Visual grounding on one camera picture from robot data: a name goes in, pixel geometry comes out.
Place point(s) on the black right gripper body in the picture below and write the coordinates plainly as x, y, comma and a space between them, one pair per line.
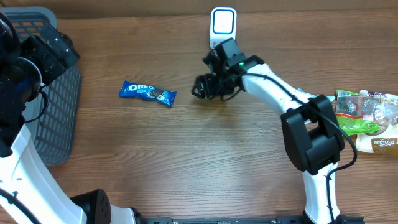
226, 86

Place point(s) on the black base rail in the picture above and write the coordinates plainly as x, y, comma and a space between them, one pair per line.
297, 219

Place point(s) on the beige nut snack pouch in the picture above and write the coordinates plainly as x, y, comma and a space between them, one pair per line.
384, 140

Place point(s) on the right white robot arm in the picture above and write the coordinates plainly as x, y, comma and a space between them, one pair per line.
312, 137

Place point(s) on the grey plastic mesh basket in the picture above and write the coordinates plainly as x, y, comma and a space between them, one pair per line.
48, 111

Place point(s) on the blue Oreo cookie packet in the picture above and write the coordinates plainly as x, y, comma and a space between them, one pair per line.
147, 92

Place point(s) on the green clear snack packet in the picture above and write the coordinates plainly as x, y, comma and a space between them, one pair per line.
355, 112

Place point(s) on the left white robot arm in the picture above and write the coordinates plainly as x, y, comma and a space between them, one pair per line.
29, 193

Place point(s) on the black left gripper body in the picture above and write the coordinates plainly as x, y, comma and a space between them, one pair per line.
48, 62

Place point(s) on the mint green wipes packet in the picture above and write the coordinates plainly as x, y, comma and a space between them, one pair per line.
331, 98

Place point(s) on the white barcode scanner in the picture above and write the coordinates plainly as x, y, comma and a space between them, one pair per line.
222, 25

